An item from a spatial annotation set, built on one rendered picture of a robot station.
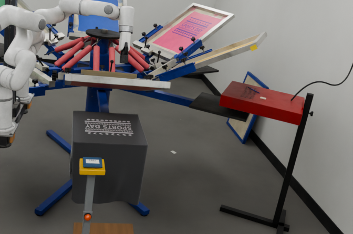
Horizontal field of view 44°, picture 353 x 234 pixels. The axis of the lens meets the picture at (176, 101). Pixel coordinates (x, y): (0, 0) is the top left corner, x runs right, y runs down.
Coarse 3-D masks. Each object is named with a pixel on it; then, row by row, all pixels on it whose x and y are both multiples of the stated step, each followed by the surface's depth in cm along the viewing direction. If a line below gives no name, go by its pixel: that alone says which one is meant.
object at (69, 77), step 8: (72, 80) 235; (80, 80) 236; (88, 80) 237; (96, 80) 238; (104, 80) 239; (112, 80) 241; (120, 80) 242; (128, 80) 243; (136, 80) 244; (144, 80) 245; (168, 88) 248
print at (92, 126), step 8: (88, 120) 285; (96, 120) 287; (104, 120) 289; (112, 120) 291; (88, 128) 273; (96, 128) 275; (104, 128) 277; (112, 128) 279; (120, 128) 281; (128, 128) 283
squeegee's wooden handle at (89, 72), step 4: (84, 72) 294; (88, 72) 294; (92, 72) 295; (96, 72) 296; (100, 72) 296; (104, 72) 297; (108, 72) 298; (112, 72) 298; (116, 72) 299; (120, 72) 300; (100, 76) 296; (104, 76) 297; (108, 76) 298; (112, 76) 298; (116, 76) 299; (120, 76) 300; (124, 76) 300; (128, 76) 301; (132, 76) 302; (136, 76) 302
